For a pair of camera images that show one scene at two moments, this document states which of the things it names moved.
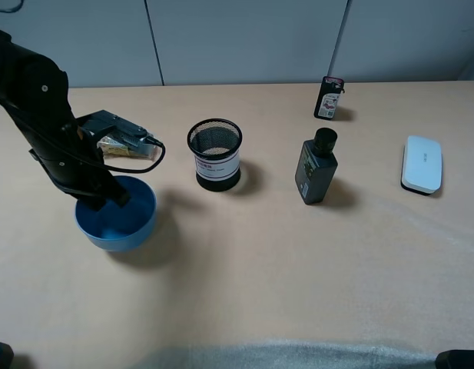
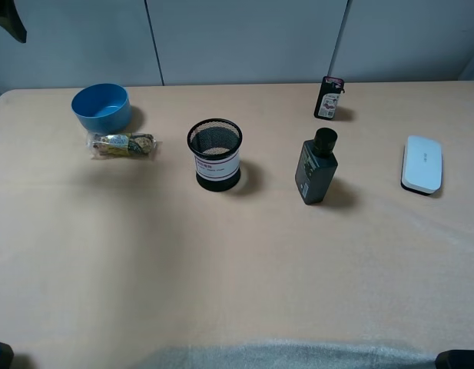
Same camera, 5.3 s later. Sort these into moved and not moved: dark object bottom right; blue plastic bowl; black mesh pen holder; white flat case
Moved: blue plastic bowl
Not moved: black mesh pen holder; white flat case; dark object bottom right
